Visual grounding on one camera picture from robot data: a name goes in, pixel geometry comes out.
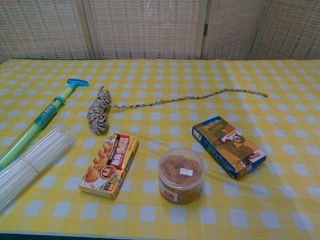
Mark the braided rope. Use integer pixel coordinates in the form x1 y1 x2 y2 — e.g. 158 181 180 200
86 85 268 136

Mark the yellow checkered tablecloth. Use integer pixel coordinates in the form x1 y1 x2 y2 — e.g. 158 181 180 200
0 59 320 236

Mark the green blue hand pump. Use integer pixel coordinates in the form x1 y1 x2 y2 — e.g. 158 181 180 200
0 78 90 170

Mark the clear jar of rubber bands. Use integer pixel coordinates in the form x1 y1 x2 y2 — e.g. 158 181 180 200
157 147 204 205

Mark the yellow curry box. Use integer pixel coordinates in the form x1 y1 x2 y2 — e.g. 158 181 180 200
78 132 140 200

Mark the blue orange box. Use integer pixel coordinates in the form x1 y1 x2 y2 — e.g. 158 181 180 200
191 115 267 180

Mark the woven folding screen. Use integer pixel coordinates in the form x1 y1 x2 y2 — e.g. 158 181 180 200
0 0 320 61

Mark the bundle of clear tubes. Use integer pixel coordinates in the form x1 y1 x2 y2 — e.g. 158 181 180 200
0 124 76 213

